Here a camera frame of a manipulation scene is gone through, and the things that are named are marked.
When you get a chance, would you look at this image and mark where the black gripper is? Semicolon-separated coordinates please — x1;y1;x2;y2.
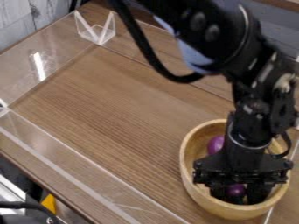
193;133;294;205

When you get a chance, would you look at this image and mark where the clear acrylic front wall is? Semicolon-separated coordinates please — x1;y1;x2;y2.
0;105;189;224

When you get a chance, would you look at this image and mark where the clear acrylic corner bracket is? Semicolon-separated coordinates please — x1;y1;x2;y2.
74;11;117;46

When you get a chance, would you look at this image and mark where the black cable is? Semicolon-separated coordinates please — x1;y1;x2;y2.
109;0;210;85

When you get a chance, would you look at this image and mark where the purple toy eggplant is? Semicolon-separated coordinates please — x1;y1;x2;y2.
207;136;246;205

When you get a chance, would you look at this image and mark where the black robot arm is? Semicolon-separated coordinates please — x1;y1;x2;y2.
138;0;299;204

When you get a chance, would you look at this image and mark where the brown wooden bowl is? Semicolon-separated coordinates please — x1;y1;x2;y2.
179;119;290;221

